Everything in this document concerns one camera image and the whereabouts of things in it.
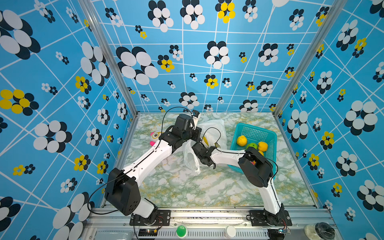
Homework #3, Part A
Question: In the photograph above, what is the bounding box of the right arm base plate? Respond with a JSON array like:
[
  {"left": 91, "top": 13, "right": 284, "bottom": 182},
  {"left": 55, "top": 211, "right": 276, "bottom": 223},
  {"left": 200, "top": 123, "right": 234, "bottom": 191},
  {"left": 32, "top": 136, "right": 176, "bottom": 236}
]
[{"left": 246, "top": 209, "right": 293, "bottom": 227}]

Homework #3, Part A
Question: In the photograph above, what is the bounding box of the green push button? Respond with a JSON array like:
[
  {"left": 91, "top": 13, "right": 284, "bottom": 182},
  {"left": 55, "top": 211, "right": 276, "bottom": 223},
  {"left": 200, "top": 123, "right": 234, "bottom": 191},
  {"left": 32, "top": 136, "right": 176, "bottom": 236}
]
[{"left": 176, "top": 226, "right": 188, "bottom": 239}]

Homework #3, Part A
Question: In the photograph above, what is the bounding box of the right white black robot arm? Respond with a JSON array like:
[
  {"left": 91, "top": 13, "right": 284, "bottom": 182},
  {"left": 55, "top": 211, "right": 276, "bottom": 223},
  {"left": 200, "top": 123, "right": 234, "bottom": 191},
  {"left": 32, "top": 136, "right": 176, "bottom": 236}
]
[{"left": 192, "top": 143, "right": 283, "bottom": 218}]

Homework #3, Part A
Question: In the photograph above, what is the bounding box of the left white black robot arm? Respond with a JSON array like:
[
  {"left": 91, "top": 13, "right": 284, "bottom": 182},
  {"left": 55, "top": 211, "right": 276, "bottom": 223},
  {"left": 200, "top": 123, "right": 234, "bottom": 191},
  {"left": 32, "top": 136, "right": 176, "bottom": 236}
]
[{"left": 105, "top": 110, "right": 202, "bottom": 221}]

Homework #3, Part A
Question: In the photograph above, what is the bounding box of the yellow lemon fruit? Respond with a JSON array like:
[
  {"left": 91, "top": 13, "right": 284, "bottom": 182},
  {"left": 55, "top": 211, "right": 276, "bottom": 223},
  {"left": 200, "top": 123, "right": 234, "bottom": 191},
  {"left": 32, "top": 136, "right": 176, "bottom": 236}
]
[{"left": 236, "top": 135, "right": 248, "bottom": 147}]

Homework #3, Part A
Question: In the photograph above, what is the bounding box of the yellow orange round fruit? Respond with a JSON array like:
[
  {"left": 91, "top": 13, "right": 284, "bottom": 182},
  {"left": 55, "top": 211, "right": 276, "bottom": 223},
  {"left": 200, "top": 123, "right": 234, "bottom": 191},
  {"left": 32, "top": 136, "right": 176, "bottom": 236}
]
[{"left": 258, "top": 142, "right": 269, "bottom": 152}]

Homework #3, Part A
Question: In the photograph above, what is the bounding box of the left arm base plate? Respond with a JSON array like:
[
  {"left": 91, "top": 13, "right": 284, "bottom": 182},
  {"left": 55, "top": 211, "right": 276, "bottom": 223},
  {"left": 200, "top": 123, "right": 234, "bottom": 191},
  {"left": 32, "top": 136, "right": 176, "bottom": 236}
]
[{"left": 130, "top": 209, "right": 171, "bottom": 227}]

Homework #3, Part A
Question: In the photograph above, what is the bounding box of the small circuit board left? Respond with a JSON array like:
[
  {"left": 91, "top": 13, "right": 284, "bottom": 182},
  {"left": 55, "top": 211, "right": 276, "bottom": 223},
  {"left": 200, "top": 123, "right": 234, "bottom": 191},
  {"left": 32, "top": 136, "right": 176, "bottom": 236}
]
[{"left": 139, "top": 229, "right": 159, "bottom": 237}]

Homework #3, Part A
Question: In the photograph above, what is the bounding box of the white translucent plastic bag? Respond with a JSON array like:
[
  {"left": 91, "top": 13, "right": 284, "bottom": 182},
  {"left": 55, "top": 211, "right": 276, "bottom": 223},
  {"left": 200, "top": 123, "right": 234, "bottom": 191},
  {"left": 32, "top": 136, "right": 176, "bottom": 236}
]
[{"left": 182, "top": 119, "right": 228, "bottom": 175}]

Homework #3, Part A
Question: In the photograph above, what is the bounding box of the yellow banana fruit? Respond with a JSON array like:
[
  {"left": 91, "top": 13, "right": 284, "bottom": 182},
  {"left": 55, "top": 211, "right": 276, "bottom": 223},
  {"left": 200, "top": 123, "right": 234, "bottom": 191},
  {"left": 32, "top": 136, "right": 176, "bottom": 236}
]
[{"left": 203, "top": 137, "right": 209, "bottom": 146}]

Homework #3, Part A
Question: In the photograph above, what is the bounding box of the white round button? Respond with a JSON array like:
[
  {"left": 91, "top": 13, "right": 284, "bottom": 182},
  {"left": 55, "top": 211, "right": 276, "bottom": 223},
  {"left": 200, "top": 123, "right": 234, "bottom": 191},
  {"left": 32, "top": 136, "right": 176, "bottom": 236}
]
[{"left": 224, "top": 226, "right": 237, "bottom": 239}]

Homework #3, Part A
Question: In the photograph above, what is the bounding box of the small circuit board right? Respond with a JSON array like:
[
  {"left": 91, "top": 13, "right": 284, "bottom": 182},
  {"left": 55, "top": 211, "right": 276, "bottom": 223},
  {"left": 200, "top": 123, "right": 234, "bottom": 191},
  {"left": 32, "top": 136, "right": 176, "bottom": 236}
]
[{"left": 268, "top": 229, "right": 291, "bottom": 240}]

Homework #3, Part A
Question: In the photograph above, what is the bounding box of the teal plastic basket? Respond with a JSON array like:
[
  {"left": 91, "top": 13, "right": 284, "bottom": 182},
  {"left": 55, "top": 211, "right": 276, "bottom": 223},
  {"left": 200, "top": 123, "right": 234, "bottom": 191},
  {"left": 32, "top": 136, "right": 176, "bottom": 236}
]
[{"left": 230, "top": 123, "right": 278, "bottom": 178}]

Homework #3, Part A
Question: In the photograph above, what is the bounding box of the tape roll in cup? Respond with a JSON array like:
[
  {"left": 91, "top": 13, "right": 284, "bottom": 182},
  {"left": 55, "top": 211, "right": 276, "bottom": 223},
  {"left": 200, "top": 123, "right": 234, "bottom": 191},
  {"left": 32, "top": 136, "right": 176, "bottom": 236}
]
[{"left": 304, "top": 222, "right": 336, "bottom": 240}]

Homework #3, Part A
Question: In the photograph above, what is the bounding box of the small circuit board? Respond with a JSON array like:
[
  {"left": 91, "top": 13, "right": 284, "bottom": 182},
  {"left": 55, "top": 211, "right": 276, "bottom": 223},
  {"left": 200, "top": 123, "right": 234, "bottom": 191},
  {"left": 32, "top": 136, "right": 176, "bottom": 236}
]
[
  {"left": 268, "top": 229, "right": 291, "bottom": 240},
  {"left": 139, "top": 229, "right": 159, "bottom": 237}
]

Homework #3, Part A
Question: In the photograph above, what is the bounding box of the green fruit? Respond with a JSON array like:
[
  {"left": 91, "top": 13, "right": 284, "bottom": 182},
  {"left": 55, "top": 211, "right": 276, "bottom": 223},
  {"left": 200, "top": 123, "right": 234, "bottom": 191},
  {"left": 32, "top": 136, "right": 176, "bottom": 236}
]
[{"left": 246, "top": 143, "right": 258, "bottom": 150}]

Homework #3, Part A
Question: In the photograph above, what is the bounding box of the pink panda plush toy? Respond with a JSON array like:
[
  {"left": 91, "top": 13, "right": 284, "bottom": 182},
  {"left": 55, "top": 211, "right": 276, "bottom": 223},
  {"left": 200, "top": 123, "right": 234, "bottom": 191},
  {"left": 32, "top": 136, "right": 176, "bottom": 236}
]
[{"left": 150, "top": 131, "right": 162, "bottom": 146}]

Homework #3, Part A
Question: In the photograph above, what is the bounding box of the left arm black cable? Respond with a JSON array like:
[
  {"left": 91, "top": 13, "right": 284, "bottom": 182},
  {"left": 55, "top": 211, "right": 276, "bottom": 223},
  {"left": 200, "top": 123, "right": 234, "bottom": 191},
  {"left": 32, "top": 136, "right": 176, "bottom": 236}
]
[{"left": 86, "top": 106, "right": 196, "bottom": 216}]

